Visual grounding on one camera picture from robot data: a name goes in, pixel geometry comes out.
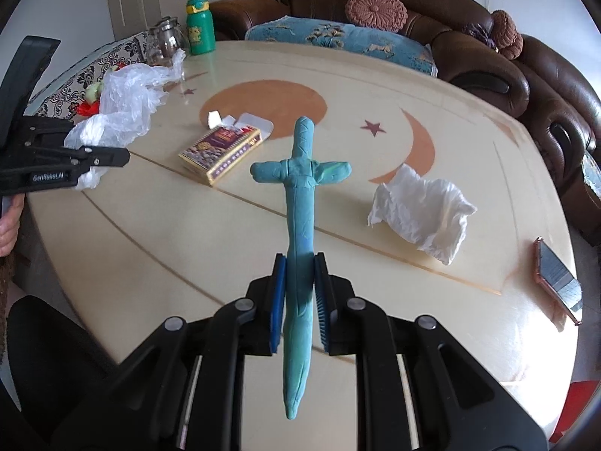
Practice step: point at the blue printed seat cover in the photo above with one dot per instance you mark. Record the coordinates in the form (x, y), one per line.
(338, 37)

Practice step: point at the green tea cup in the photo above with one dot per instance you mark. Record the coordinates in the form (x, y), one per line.
(95, 90)

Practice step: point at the purple knitted item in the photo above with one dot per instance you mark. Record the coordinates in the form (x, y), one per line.
(483, 35)

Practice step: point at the green water bottle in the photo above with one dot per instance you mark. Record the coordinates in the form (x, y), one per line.
(200, 26)

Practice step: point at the blue armchair seat cover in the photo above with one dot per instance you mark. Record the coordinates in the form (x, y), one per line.
(591, 169)

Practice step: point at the crumpled white tissue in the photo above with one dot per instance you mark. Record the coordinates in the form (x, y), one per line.
(422, 216)

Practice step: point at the white plastic bag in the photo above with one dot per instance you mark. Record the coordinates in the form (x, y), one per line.
(122, 108)

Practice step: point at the glass pitcher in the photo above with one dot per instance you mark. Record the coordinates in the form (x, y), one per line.
(164, 42)

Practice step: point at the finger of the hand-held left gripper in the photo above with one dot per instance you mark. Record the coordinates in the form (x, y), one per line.
(110, 158)

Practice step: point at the person's leg in dark pants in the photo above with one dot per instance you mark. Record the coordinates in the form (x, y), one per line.
(47, 366)

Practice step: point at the brown cigarette box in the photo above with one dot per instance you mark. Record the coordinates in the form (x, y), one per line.
(220, 155)

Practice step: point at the person's left hand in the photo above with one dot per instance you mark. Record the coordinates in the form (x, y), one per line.
(9, 230)

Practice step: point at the brown leather armchair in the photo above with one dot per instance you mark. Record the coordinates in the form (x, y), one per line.
(549, 103)

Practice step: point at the pink round cushion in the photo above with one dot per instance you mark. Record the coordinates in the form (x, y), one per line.
(375, 9)
(507, 33)

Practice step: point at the red tray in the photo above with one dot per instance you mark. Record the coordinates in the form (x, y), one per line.
(86, 109)

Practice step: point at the teal clay sword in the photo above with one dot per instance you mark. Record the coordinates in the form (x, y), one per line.
(300, 244)

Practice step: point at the phone in pink case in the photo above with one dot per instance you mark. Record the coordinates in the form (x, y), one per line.
(558, 282)

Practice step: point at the brown leather sofa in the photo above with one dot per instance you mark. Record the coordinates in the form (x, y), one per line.
(305, 4)

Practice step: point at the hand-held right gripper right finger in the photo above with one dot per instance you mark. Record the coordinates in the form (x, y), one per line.
(321, 305)

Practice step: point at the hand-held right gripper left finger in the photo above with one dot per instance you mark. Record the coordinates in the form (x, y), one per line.
(280, 300)

